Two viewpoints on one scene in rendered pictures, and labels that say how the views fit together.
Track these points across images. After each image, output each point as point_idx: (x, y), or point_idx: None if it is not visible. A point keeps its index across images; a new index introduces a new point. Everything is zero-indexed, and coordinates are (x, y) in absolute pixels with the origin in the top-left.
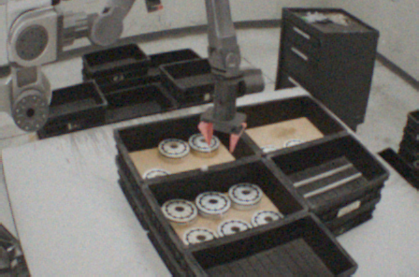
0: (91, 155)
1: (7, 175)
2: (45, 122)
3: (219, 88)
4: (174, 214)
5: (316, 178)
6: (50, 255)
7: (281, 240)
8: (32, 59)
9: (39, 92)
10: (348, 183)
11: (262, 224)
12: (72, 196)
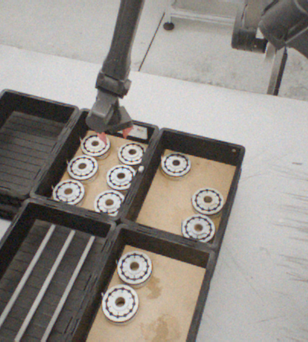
0: (293, 187)
1: (303, 102)
2: (232, 47)
3: None
4: (129, 146)
5: (68, 284)
6: (181, 98)
7: None
8: None
9: (239, 20)
10: (26, 314)
11: (55, 158)
12: (239, 143)
